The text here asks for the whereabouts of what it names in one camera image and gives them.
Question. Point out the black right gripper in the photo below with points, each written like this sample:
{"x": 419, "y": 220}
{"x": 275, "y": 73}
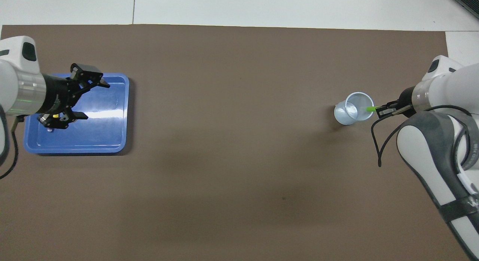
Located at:
{"x": 406, "y": 102}

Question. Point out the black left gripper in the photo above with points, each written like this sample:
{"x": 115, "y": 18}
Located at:
{"x": 58, "y": 94}

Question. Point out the green pen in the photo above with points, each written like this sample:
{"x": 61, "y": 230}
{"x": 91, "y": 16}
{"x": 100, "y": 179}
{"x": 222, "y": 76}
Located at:
{"x": 371, "y": 109}

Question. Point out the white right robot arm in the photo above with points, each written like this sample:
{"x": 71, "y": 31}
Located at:
{"x": 430, "y": 148}

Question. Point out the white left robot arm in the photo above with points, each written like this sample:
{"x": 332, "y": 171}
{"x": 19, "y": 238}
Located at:
{"x": 18, "y": 77}

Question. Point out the clear plastic cup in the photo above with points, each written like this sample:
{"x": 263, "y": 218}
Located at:
{"x": 348, "y": 115}

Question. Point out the blue plastic tray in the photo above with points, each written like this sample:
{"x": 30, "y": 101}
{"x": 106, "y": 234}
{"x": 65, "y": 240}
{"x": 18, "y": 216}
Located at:
{"x": 101, "y": 133}

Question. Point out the grey ribbed device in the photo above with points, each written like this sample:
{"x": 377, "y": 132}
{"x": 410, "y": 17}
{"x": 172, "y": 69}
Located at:
{"x": 467, "y": 0}

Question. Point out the brown table mat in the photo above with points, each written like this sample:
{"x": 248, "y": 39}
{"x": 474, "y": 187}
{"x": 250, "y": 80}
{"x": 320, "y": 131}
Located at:
{"x": 239, "y": 178}

